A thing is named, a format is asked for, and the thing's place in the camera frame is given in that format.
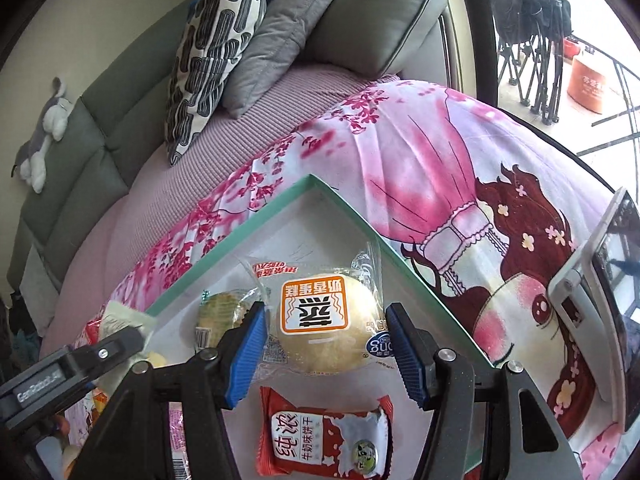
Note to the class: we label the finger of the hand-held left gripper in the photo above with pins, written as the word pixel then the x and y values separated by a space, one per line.
pixel 107 352

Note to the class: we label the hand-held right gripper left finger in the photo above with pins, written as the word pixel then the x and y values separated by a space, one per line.
pixel 245 355

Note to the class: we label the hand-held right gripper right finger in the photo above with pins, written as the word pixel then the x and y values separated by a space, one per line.
pixel 407 355

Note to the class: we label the cream green printed packet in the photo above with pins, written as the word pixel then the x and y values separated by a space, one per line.
pixel 120 317

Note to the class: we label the yellow cake packet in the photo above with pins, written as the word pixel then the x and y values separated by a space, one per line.
pixel 220 310

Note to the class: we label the clear steamed cake packet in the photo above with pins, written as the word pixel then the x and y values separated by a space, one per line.
pixel 325 330

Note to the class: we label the red milk biscuit packet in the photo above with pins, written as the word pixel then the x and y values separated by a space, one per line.
pixel 300 435

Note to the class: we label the pink wafer packet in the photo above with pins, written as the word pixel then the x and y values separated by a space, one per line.
pixel 177 425

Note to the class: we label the teal shallow box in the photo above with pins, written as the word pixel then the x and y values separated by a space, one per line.
pixel 320 230

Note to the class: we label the white phone stand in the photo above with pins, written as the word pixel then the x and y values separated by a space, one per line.
pixel 570 290

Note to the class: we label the pink waffle sofa cover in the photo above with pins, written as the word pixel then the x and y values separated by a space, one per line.
pixel 200 185

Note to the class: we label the grey sofa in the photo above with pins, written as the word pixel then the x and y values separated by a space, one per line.
pixel 75 170

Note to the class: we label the printed blanket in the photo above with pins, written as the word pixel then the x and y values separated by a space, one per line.
pixel 425 160

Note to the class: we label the grey white plush toy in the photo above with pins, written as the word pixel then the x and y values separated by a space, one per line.
pixel 52 120

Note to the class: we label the black white patterned cushion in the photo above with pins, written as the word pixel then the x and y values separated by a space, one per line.
pixel 210 60

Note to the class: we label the grey quilted cushion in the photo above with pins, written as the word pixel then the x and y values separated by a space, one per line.
pixel 280 45

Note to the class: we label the orange bucket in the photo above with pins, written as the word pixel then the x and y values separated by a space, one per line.
pixel 592 85

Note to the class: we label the large grey sofa cushion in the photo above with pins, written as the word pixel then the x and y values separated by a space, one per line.
pixel 375 20

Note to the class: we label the black folding chair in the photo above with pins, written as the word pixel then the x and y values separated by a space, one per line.
pixel 540 35

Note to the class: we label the dark door frame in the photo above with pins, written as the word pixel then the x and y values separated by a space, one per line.
pixel 480 25

